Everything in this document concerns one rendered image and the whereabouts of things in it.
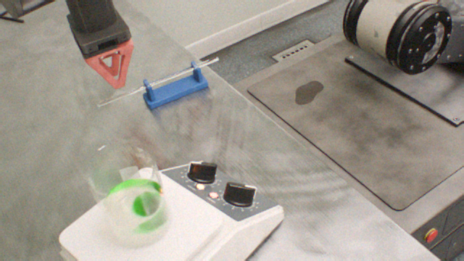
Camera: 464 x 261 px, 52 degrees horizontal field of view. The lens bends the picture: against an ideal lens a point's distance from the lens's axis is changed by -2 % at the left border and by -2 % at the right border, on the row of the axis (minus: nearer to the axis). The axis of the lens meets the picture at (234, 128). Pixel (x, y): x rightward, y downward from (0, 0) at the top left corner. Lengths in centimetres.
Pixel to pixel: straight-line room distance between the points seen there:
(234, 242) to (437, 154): 79
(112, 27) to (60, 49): 34
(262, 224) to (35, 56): 61
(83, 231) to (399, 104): 100
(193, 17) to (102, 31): 151
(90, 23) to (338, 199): 38
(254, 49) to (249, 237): 178
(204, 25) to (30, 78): 136
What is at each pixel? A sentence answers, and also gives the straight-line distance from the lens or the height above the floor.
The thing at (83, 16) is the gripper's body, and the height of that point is 93.
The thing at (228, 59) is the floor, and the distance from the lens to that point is 219.
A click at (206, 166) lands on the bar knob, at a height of 81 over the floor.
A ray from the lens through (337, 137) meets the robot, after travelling 122.
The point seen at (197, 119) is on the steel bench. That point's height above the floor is 75.
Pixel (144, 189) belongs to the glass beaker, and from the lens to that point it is 40.
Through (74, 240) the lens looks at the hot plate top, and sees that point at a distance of 49.
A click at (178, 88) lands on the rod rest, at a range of 76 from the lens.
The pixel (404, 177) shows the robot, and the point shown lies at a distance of 114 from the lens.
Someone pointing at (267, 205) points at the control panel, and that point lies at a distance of 53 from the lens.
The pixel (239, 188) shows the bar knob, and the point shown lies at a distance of 51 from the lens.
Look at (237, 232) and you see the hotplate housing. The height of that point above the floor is 81.
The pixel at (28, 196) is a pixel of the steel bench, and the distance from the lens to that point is 69.
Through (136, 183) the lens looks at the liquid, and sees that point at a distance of 47.
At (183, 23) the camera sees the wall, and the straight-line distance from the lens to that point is 213.
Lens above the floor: 120
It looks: 41 degrees down
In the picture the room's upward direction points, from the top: 9 degrees counter-clockwise
